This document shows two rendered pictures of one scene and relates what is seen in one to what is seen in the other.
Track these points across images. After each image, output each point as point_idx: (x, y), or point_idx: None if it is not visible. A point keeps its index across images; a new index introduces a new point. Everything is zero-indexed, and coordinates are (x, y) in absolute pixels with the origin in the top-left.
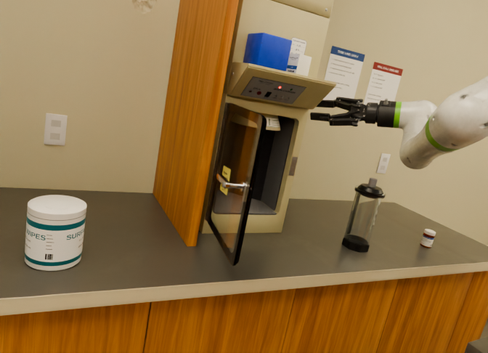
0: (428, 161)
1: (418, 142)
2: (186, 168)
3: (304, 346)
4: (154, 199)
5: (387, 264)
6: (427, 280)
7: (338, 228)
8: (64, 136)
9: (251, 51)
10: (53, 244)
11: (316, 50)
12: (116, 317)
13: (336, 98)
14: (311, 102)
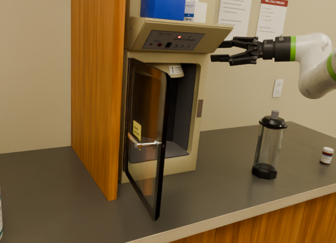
0: (328, 92)
1: (319, 77)
2: (97, 125)
3: None
4: (73, 152)
5: (295, 188)
6: (331, 195)
7: (246, 156)
8: None
9: (147, 5)
10: None
11: None
12: None
13: (233, 38)
14: (211, 46)
